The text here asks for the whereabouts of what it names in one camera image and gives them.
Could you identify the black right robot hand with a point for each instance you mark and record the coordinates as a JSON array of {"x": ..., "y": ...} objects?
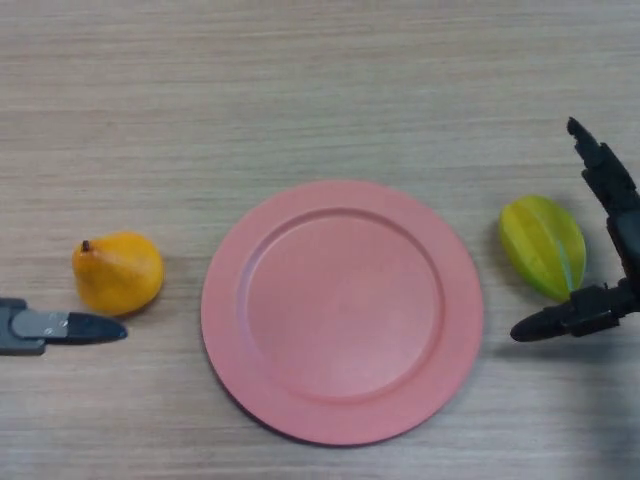
[{"x": 612, "y": 185}]

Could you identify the orange-yellow pear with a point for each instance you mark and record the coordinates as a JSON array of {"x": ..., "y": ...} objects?
[{"x": 120, "y": 275}]

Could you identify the pink round plate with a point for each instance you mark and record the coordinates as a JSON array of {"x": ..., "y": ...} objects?
[{"x": 342, "y": 315}]

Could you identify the yellow-green starfruit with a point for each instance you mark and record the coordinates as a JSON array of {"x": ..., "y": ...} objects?
[{"x": 545, "y": 247}]

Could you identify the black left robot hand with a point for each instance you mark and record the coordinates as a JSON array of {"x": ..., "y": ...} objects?
[{"x": 30, "y": 330}]

